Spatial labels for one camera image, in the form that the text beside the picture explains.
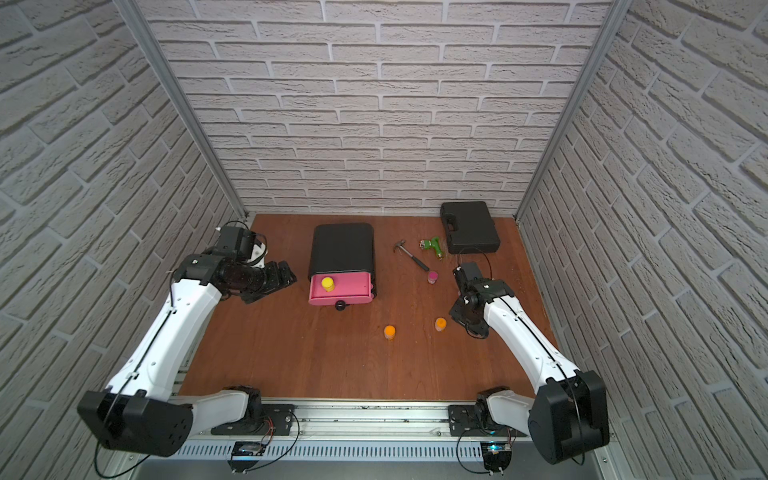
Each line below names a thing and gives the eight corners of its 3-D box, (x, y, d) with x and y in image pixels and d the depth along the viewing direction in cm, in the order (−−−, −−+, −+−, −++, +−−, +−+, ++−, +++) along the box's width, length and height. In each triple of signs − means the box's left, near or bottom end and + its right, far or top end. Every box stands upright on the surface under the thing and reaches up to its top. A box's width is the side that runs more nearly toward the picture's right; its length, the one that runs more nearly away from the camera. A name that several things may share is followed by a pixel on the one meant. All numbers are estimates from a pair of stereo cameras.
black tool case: (446, 255, 109) (449, 246, 105) (440, 210, 124) (442, 201, 120) (497, 255, 109) (502, 246, 105) (485, 211, 124) (488, 201, 120)
